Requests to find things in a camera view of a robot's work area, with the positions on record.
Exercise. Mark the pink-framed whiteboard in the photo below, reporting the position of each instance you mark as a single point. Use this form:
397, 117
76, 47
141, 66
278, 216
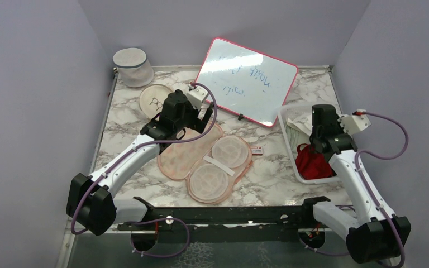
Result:
246, 82

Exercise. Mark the white bra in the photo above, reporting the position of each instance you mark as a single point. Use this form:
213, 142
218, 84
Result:
302, 123

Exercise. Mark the black front mounting bar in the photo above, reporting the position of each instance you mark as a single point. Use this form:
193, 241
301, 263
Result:
224, 224

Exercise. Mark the red garment in basket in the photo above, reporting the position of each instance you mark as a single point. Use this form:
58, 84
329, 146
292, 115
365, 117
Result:
310, 164

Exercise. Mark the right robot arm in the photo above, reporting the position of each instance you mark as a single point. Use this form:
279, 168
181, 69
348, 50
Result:
376, 233

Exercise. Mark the floral mesh laundry bag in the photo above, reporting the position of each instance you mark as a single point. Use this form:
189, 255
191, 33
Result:
210, 166

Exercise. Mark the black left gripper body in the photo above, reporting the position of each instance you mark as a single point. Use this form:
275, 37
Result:
191, 119

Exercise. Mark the white plastic basket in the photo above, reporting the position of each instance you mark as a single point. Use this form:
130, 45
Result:
292, 111

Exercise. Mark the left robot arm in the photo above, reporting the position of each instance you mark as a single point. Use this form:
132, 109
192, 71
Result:
91, 204

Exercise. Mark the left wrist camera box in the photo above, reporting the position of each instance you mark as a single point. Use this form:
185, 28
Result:
196, 95

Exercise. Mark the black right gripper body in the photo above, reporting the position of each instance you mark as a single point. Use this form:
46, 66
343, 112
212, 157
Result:
313, 138

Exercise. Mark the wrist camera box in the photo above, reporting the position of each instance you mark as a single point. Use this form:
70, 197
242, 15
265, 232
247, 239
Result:
354, 123
196, 95

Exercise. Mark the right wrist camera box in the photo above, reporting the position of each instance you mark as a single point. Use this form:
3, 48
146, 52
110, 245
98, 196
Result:
354, 123

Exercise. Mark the white cylindrical mesh laundry bag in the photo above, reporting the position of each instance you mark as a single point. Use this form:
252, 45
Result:
133, 66

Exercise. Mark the white garment in basket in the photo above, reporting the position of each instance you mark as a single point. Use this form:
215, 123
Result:
296, 138

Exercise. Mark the aluminium table edge rail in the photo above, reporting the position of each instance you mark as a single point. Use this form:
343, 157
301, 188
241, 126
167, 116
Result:
100, 134

